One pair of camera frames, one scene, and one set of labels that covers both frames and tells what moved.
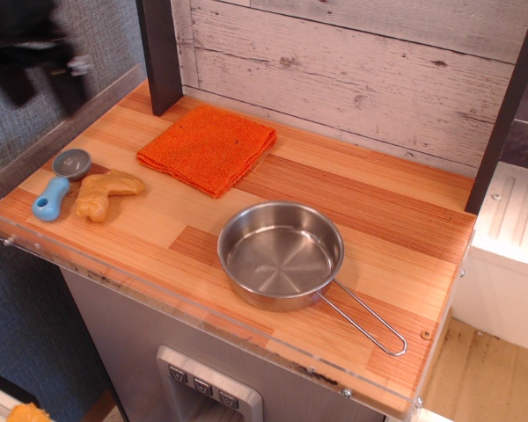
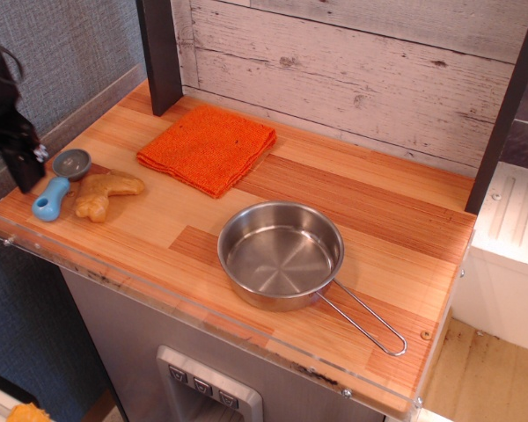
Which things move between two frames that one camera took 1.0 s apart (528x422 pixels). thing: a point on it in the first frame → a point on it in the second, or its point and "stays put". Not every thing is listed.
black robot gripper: [22, 33] → [6, 130]
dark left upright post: [160, 45] stays put
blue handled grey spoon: [69, 165] stays put
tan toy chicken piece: [95, 189] stays put
